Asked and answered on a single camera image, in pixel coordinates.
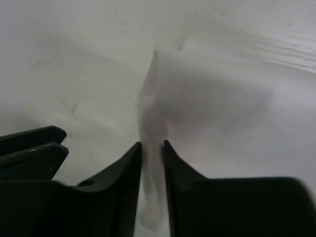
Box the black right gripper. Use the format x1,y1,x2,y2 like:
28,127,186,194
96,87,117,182
0,126,142,237

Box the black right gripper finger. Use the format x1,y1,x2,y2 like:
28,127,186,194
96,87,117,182
163,141,316,237

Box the white tank top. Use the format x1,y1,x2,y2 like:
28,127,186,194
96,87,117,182
137,32,316,229

